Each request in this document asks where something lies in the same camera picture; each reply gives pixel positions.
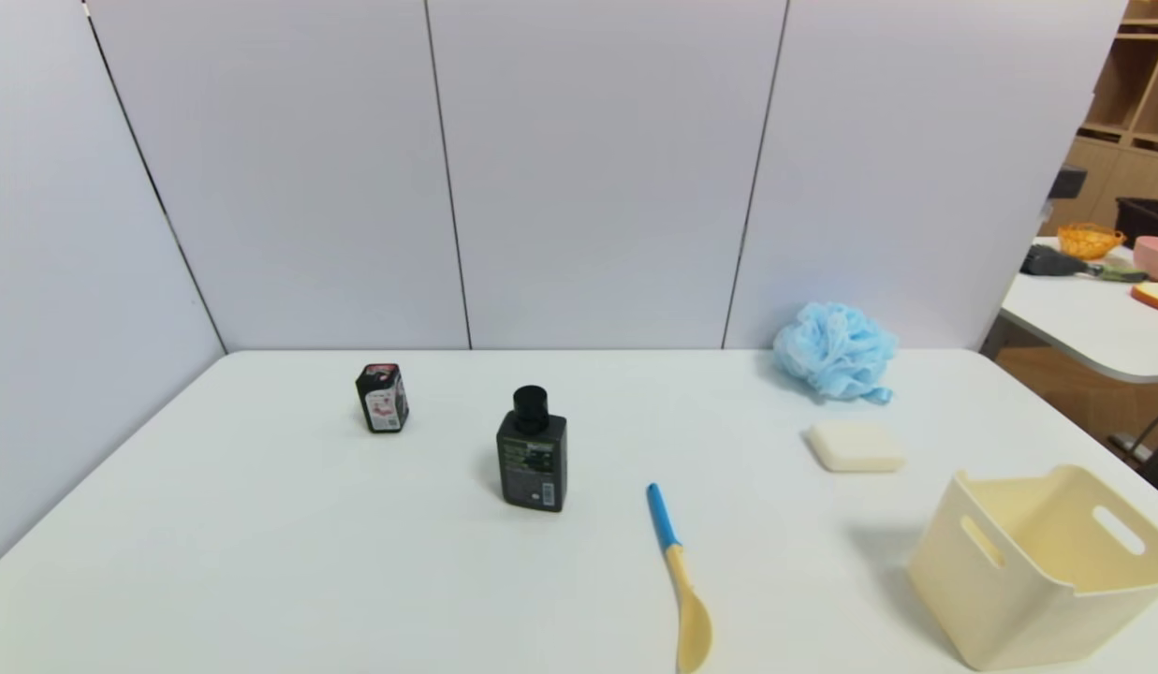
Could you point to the light blue bath loofah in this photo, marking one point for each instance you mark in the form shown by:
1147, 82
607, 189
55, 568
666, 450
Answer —
833, 351

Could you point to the black bottle with black cap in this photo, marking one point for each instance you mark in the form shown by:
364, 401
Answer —
532, 463

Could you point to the small black red-labelled jar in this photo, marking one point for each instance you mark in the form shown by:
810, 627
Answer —
383, 400

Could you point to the white soap bar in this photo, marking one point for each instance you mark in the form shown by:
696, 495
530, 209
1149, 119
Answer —
855, 446

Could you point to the cream plastic storage bin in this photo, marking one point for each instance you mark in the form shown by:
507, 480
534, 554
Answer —
995, 585

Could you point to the white side table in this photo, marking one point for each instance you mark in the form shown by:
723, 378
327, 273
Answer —
1084, 318

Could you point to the black crate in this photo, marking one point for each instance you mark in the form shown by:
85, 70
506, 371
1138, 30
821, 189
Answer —
1145, 217

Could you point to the wooden shelf unit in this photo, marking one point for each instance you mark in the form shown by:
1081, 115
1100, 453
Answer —
1126, 94

